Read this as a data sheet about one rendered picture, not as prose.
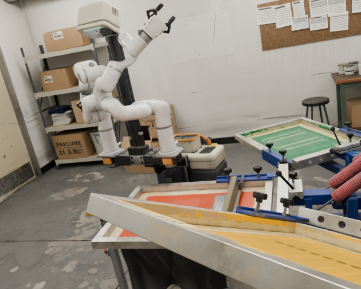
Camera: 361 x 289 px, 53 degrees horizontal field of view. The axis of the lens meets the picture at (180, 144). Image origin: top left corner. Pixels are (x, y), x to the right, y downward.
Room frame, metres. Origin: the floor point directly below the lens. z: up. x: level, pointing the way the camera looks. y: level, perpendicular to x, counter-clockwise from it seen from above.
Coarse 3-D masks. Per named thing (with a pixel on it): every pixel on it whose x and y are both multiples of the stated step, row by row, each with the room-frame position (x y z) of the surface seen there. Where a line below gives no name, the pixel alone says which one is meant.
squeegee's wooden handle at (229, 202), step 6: (234, 180) 1.66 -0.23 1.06; (234, 186) 1.60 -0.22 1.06; (228, 192) 1.55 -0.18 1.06; (234, 192) 1.58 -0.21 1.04; (228, 198) 1.48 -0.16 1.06; (234, 198) 1.56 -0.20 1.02; (228, 204) 1.43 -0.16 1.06; (234, 204) 1.54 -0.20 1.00; (222, 210) 1.38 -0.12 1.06; (228, 210) 1.39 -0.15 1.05
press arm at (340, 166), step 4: (320, 164) 2.02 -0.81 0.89; (324, 164) 1.98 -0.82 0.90; (328, 164) 1.95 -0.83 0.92; (332, 164) 1.92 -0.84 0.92; (336, 164) 1.91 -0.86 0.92; (340, 164) 1.90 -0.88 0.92; (328, 168) 1.95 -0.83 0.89; (332, 168) 1.91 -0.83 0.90; (336, 168) 1.88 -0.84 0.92; (340, 168) 1.85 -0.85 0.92; (336, 172) 1.88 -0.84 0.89; (360, 188) 1.68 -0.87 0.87
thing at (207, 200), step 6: (246, 192) 1.72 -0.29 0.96; (252, 192) 1.71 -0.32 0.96; (150, 198) 1.87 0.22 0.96; (156, 198) 1.85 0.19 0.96; (162, 198) 1.84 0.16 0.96; (168, 198) 1.82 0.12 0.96; (174, 198) 1.81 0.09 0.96; (180, 198) 1.80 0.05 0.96; (186, 198) 1.78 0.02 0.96; (192, 198) 1.77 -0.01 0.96; (204, 198) 1.74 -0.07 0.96; (210, 198) 1.73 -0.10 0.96; (240, 198) 1.66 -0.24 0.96; (246, 198) 1.65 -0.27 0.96; (252, 198) 1.64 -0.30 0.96; (204, 204) 1.68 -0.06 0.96; (210, 204) 1.66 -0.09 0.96; (240, 204) 1.60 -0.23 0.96; (246, 204) 1.59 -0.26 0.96; (252, 204) 1.58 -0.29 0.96
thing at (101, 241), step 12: (264, 180) 1.75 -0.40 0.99; (132, 192) 1.92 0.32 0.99; (144, 192) 1.97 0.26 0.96; (264, 192) 1.61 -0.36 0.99; (264, 204) 1.50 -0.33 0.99; (108, 228) 1.56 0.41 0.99; (96, 240) 1.47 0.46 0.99; (108, 240) 1.45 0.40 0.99; (120, 240) 1.43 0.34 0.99; (132, 240) 1.41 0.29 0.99; (144, 240) 1.39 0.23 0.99
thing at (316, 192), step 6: (306, 192) 1.44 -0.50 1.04; (312, 192) 1.43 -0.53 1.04; (318, 192) 1.42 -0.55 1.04; (324, 192) 1.41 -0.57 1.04; (330, 192) 1.40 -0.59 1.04; (312, 198) 1.40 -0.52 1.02; (318, 198) 1.40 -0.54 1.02; (324, 198) 1.39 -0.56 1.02; (330, 198) 1.38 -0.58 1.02; (294, 204) 1.43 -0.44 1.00; (300, 204) 1.42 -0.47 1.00; (312, 204) 1.40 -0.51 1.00; (318, 204) 1.40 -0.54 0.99; (330, 204) 1.38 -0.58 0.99
